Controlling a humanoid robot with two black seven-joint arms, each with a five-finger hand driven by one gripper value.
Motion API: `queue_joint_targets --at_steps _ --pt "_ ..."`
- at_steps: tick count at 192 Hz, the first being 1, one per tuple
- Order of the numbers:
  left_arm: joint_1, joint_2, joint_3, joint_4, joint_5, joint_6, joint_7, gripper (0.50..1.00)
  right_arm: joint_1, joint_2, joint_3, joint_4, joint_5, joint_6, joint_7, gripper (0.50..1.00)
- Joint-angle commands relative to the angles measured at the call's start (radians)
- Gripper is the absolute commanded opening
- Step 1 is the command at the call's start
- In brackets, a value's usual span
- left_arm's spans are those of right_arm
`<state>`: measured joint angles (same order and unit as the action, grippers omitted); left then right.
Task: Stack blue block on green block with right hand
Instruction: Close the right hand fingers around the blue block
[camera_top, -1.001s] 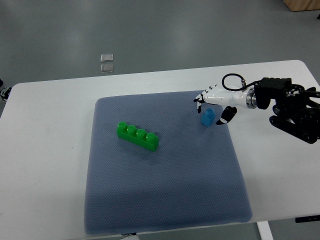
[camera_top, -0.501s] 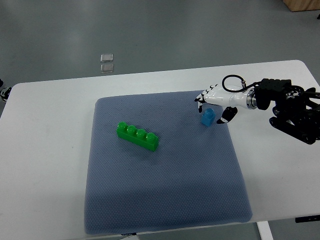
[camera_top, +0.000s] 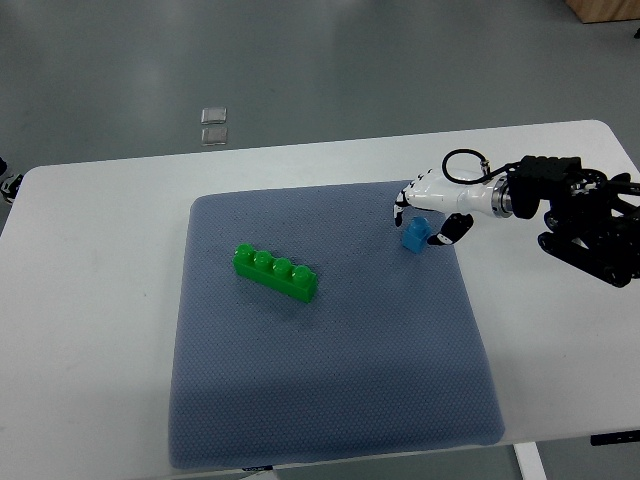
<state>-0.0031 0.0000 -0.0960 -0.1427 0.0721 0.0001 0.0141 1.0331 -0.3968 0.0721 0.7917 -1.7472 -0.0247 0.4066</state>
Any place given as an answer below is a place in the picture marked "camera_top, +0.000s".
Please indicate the green four-stud toy block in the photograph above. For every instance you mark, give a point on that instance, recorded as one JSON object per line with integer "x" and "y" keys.
{"x": 277, "y": 273}

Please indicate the metal floor plate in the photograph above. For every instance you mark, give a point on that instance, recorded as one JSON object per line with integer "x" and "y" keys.
{"x": 211, "y": 136}
{"x": 213, "y": 115}

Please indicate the blue-grey fabric mat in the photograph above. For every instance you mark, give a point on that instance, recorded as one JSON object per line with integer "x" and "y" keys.
{"x": 386, "y": 358}

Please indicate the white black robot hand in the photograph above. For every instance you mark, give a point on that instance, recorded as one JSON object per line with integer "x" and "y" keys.
{"x": 459, "y": 198}

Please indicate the white table leg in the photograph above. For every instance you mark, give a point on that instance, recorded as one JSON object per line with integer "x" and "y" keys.
{"x": 529, "y": 461}

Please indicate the wooden furniture corner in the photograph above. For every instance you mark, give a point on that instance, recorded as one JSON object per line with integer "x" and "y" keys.
{"x": 600, "y": 11}

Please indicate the blue toy block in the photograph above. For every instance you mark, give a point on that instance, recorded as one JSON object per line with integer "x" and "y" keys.
{"x": 416, "y": 234}

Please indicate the left robot hand tip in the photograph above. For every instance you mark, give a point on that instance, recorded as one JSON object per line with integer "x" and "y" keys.
{"x": 10, "y": 182}

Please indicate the black table control panel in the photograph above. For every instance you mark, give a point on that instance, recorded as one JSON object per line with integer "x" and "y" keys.
{"x": 615, "y": 438}

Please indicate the upper metal floor plate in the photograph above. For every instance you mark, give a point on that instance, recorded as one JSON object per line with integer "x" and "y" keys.
{"x": 213, "y": 115}

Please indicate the lower metal floor plate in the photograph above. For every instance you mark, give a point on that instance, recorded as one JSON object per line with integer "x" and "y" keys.
{"x": 211, "y": 136}

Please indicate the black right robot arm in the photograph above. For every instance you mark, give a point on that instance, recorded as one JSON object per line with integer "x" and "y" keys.
{"x": 590, "y": 226}

